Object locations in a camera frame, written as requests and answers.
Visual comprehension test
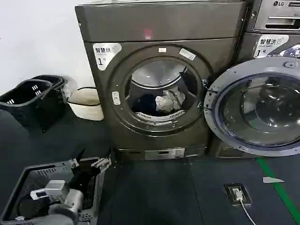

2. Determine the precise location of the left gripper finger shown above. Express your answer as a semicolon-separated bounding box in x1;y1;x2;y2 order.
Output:
62;157;81;169
90;157;111;170

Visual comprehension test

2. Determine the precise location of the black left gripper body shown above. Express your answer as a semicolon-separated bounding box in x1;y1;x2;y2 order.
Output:
69;161;101;192

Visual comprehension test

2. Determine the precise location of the white woven basket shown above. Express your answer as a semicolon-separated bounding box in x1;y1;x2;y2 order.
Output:
67;88;105;121

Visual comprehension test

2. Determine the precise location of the grey plastic laundry basket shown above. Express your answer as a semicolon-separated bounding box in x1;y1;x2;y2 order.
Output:
0;156;111;225

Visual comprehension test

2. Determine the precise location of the dark blue garment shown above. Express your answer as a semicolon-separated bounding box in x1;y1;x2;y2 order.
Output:
133;93;158;117

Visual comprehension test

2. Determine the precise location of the black plastic laundry basket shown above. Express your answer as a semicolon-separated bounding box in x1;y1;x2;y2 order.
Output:
0;79;57;132
31;75;66;118

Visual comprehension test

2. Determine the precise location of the clear plastic bag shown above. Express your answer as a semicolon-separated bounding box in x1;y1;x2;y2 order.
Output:
62;76;78;98

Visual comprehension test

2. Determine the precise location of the white grey crumpled garment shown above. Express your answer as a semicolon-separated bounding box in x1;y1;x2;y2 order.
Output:
155;90;186;115

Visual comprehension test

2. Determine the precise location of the floor power socket box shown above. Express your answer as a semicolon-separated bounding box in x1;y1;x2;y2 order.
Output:
224;183;253;205

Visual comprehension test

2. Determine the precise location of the grey front-loading dryer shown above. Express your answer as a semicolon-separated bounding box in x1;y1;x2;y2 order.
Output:
75;0;249;162

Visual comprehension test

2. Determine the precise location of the round glass dryer door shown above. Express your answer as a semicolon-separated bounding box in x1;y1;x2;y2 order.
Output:
203;57;300;157

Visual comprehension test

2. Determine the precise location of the white floor tape piece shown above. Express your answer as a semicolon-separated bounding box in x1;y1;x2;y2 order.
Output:
262;176;285;184

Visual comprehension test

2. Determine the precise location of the green floor tape strip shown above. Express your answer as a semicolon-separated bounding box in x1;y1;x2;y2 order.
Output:
256;156;300;222

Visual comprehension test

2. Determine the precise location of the grey washer with round door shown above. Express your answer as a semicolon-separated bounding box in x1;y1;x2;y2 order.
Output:
214;30;300;159

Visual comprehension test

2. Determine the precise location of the silver stacked machine with drawer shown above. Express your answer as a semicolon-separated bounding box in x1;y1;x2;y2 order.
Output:
245;0;300;33

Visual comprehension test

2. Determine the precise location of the white plug and cable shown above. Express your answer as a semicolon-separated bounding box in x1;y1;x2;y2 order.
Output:
235;187;256;225

